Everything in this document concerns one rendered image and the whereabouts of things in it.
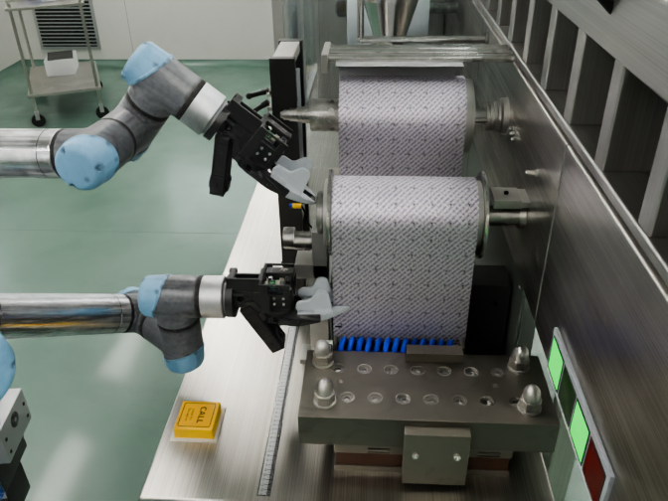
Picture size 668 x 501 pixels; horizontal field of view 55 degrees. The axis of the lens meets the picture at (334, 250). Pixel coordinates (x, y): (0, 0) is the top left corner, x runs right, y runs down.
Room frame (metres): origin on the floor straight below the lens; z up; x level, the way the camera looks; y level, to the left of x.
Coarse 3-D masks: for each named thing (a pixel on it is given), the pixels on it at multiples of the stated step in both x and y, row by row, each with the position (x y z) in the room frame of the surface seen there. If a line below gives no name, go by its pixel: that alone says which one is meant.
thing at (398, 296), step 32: (352, 256) 0.92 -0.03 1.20; (384, 256) 0.91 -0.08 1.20; (416, 256) 0.91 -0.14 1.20; (448, 256) 0.91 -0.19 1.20; (352, 288) 0.92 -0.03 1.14; (384, 288) 0.91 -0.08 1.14; (416, 288) 0.91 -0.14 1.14; (448, 288) 0.91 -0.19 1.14; (352, 320) 0.92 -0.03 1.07; (384, 320) 0.91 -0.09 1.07; (416, 320) 0.91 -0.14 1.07; (448, 320) 0.91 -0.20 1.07
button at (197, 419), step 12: (192, 408) 0.86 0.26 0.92; (204, 408) 0.86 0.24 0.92; (216, 408) 0.85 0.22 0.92; (180, 420) 0.82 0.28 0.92; (192, 420) 0.82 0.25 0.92; (204, 420) 0.82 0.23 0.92; (216, 420) 0.83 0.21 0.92; (180, 432) 0.81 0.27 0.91; (192, 432) 0.80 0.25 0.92; (204, 432) 0.80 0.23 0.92
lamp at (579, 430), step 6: (576, 408) 0.56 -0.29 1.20; (576, 414) 0.56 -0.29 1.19; (576, 420) 0.56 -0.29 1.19; (582, 420) 0.54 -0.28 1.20; (576, 426) 0.55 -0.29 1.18; (582, 426) 0.54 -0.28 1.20; (576, 432) 0.55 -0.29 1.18; (582, 432) 0.53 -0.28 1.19; (576, 438) 0.54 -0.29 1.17; (582, 438) 0.53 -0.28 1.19; (576, 444) 0.54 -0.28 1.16; (582, 444) 0.52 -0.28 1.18; (582, 450) 0.52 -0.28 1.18; (582, 456) 0.52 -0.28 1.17
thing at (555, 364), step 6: (552, 348) 0.68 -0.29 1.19; (552, 354) 0.68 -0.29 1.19; (558, 354) 0.66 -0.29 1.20; (552, 360) 0.67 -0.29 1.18; (558, 360) 0.65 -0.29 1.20; (552, 366) 0.67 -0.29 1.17; (558, 366) 0.65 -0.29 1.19; (552, 372) 0.67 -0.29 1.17; (558, 372) 0.64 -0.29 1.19; (558, 378) 0.64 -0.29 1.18
